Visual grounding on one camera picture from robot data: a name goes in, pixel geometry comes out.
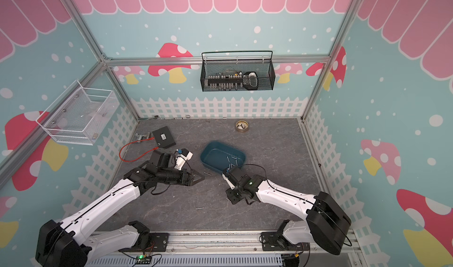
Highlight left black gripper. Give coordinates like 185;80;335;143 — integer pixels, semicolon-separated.
157;167;205;186

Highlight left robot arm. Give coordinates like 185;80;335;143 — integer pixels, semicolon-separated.
35;148;204;267

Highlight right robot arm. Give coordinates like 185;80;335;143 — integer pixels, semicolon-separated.
222;167;352;255

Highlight teal plastic storage box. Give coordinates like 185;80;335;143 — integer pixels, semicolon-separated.
200;141;246;174

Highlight black power adapter box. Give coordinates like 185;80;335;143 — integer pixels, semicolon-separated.
152;126;176;149

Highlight brown tape roll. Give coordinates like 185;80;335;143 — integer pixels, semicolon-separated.
235;120;250;133

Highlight items in black basket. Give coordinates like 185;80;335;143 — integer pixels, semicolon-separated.
201;72;259;91

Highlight small green circuit board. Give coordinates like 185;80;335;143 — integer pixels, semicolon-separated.
134;255;153;265

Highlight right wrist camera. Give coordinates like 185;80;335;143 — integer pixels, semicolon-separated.
222;174;235;190

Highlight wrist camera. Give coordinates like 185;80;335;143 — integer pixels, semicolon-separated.
175;148;193;170
222;174;235;190

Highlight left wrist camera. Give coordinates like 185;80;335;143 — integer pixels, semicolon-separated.
175;148;193;170

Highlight aluminium front rail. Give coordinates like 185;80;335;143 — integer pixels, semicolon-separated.
93;229;362;257

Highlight red cable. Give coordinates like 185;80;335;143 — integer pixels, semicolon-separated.
118;136;160;163

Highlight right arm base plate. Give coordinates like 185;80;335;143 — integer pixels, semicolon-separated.
258;232;310;253

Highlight silver metal bracket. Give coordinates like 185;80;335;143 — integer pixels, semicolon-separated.
135;132;153;143

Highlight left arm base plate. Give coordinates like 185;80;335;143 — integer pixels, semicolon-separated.
129;233;169;253

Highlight black wire mesh basket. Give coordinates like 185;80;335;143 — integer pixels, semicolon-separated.
200;51;276;92

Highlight white wire basket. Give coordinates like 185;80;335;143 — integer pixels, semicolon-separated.
35;81;120;145

